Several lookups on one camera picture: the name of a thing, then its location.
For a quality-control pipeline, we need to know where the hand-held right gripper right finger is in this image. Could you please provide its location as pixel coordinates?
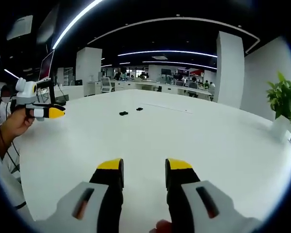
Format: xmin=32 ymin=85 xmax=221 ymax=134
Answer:
xmin=165 ymin=158 xmax=262 ymax=233

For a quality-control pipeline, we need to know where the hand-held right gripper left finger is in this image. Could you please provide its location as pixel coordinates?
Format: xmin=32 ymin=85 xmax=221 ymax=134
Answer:
xmin=36 ymin=158 xmax=125 ymax=233

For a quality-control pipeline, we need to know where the person's left hand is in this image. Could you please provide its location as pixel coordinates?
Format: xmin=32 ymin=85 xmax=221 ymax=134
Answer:
xmin=8 ymin=106 xmax=36 ymax=137

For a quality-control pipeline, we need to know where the person's right hand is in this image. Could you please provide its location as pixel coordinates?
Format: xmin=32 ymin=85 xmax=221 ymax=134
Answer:
xmin=149 ymin=219 xmax=172 ymax=233

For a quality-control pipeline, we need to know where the black monitor stand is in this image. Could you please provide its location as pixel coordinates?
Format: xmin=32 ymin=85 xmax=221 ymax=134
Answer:
xmin=49 ymin=80 xmax=69 ymax=103

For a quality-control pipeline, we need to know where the red screen monitor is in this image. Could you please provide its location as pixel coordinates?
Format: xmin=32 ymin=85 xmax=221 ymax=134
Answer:
xmin=38 ymin=49 xmax=56 ymax=82

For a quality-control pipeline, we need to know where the white office chair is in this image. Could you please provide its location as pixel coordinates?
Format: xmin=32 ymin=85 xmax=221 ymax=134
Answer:
xmin=100 ymin=77 xmax=116 ymax=94

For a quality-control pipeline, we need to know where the white ceiling panel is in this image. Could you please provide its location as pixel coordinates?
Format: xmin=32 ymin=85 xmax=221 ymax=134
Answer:
xmin=6 ymin=15 xmax=34 ymax=41

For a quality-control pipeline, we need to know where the long ceiling light strip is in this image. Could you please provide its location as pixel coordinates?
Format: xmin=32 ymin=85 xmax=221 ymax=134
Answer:
xmin=51 ymin=0 xmax=105 ymax=50

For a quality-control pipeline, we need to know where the person's white shirt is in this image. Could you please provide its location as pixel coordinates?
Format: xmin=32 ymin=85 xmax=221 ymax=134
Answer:
xmin=0 ymin=132 xmax=36 ymax=223

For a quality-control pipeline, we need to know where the row of office desks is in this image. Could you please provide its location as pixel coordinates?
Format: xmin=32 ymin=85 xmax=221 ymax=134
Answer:
xmin=111 ymin=80 xmax=215 ymax=100

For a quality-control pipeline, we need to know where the green potted plant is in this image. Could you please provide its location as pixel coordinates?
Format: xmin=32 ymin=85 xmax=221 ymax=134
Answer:
xmin=266 ymin=71 xmax=291 ymax=141

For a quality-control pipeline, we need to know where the black cable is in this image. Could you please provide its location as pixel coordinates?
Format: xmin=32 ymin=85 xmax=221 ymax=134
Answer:
xmin=0 ymin=96 xmax=21 ymax=177

